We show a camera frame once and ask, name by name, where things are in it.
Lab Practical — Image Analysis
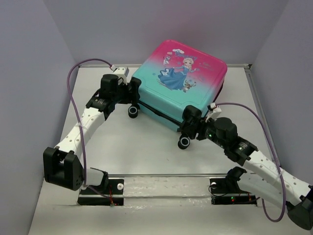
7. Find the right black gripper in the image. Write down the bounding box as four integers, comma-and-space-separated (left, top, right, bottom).
183, 114, 227, 149

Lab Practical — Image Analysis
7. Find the pink and teal suitcase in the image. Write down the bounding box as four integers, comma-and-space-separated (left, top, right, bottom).
127, 39, 228, 150

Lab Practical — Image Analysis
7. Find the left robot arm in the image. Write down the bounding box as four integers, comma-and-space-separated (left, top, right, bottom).
43, 74, 141, 193

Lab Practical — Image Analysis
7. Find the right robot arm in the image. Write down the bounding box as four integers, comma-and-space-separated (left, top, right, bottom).
197, 117, 313, 230

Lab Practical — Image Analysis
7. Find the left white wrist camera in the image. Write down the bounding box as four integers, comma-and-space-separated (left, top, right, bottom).
110, 65, 129, 83

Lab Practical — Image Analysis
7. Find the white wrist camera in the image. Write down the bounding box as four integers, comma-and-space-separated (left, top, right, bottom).
205, 103, 222, 122
110, 65, 129, 83

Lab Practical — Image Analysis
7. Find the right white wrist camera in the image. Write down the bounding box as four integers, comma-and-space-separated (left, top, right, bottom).
205, 103, 222, 122

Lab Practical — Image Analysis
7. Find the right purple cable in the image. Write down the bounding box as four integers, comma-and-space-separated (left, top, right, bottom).
216, 102, 286, 223

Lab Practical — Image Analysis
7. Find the purple cable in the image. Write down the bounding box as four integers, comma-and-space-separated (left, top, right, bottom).
66, 58, 115, 205
216, 102, 286, 223

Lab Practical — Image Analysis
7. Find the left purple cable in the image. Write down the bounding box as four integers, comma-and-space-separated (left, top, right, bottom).
66, 58, 115, 205

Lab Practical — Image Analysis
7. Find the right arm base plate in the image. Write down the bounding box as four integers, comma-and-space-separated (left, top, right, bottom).
208, 166, 260, 205

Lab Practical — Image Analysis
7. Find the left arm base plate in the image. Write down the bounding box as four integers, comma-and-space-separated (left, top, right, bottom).
77, 178, 124, 207

